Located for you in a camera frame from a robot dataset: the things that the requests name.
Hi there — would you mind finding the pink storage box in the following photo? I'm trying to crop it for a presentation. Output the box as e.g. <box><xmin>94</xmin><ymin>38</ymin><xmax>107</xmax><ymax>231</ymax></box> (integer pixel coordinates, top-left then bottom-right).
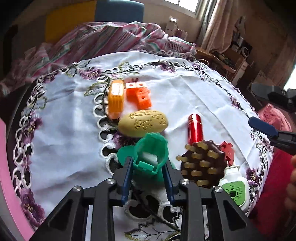
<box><xmin>1</xmin><ymin>121</ymin><xmax>34</xmax><ymax>240</ymax></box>

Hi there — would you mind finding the person's right hand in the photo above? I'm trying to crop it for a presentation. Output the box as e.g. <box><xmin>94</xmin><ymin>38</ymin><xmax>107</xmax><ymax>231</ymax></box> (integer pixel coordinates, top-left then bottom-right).
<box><xmin>285</xmin><ymin>155</ymin><xmax>296</xmax><ymax>211</ymax></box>

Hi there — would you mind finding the white green plug device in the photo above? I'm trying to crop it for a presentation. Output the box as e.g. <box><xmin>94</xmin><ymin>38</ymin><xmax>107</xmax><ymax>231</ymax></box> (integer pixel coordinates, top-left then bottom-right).
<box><xmin>219</xmin><ymin>166</ymin><xmax>250</xmax><ymax>214</ymax></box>

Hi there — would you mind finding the wooden side table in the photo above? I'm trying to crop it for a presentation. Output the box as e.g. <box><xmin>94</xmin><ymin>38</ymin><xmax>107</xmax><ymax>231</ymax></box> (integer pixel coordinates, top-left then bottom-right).
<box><xmin>195</xmin><ymin>47</ymin><xmax>248</xmax><ymax>86</ymax></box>

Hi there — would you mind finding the orange plastic case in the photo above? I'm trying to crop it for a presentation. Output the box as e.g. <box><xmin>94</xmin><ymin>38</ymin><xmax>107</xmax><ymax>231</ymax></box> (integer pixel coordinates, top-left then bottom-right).
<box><xmin>108</xmin><ymin>79</ymin><xmax>125</xmax><ymax>120</ymax></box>

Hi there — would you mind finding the blue yellow sofa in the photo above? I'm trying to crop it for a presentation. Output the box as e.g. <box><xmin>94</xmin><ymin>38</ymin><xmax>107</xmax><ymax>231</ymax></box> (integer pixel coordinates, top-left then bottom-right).
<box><xmin>45</xmin><ymin>1</ymin><xmax>144</xmax><ymax>44</ymax></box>

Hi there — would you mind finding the green plastic container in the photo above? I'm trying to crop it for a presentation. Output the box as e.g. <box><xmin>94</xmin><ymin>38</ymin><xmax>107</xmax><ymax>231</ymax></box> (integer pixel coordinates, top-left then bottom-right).
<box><xmin>117</xmin><ymin>133</ymin><xmax>169</xmax><ymax>184</ymax></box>

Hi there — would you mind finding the white embroidered tablecloth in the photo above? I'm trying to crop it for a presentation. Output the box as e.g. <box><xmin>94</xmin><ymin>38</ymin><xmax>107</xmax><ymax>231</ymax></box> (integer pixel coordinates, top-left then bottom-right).
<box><xmin>12</xmin><ymin>51</ymin><xmax>275</xmax><ymax>241</ymax></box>

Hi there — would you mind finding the orange cube block toy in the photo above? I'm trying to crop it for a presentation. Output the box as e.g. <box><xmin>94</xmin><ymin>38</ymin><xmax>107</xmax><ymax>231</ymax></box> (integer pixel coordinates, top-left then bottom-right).
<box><xmin>125</xmin><ymin>82</ymin><xmax>152</xmax><ymax>110</ymax></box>

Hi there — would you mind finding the beige curtain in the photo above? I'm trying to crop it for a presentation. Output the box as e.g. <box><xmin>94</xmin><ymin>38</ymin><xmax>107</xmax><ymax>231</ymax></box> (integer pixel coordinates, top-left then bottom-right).
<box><xmin>200</xmin><ymin>0</ymin><xmax>238</xmax><ymax>53</ymax></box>

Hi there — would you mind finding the white carton box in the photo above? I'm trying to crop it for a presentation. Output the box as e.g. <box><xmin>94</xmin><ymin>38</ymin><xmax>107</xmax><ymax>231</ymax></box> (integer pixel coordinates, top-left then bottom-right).
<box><xmin>165</xmin><ymin>16</ymin><xmax>178</xmax><ymax>36</ymax></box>

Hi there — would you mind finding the yellow oval soap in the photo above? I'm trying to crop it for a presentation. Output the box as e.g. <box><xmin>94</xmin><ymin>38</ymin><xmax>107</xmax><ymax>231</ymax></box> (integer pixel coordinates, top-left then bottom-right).
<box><xmin>118</xmin><ymin>110</ymin><xmax>168</xmax><ymax>138</ymax></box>

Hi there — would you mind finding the red metallic cylinder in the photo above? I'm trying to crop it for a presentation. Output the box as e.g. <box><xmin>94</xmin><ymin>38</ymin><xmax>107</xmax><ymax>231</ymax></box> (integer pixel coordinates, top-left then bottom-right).
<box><xmin>188</xmin><ymin>113</ymin><xmax>204</xmax><ymax>145</ymax></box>

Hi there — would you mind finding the striped pink blanket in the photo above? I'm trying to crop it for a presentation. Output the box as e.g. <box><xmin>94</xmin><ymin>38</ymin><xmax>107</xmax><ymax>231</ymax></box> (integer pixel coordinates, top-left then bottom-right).
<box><xmin>1</xmin><ymin>22</ymin><xmax>197</xmax><ymax>97</ymax></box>

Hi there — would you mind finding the brown wooden massage brush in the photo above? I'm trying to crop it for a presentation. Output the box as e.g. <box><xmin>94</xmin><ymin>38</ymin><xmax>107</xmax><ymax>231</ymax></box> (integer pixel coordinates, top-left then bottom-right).
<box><xmin>176</xmin><ymin>140</ymin><xmax>227</xmax><ymax>188</ymax></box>

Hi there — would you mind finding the red puzzle piece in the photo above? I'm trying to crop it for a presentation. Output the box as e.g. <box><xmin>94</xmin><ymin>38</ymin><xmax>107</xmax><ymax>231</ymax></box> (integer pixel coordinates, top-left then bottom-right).
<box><xmin>220</xmin><ymin>142</ymin><xmax>234</xmax><ymax>167</ymax></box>

